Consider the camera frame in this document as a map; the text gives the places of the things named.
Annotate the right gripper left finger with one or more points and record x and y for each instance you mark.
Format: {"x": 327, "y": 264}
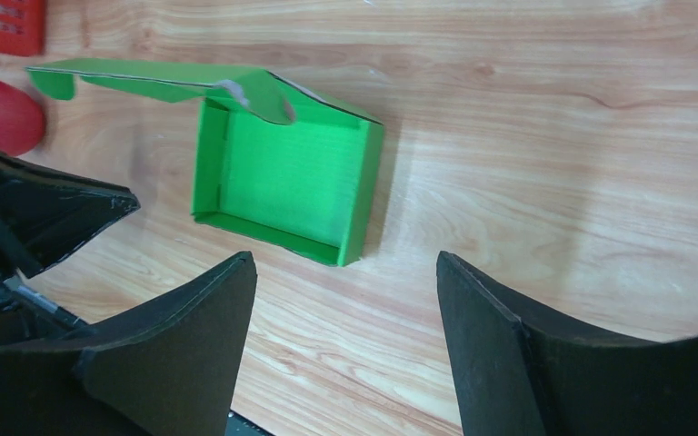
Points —
{"x": 165, "y": 367}

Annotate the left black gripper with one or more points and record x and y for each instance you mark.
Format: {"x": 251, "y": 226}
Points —
{"x": 46, "y": 216}

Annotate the red apple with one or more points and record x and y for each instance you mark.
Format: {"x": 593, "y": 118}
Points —
{"x": 22, "y": 121}

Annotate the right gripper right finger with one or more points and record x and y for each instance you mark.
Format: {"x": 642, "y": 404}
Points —
{"x": 521, "y": 367}

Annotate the green paper box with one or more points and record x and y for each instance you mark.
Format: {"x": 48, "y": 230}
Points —
{"x": 275, "y": 161}

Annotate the red plastic basket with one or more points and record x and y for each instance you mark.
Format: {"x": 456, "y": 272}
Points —
{"x": 22, "y": 27}

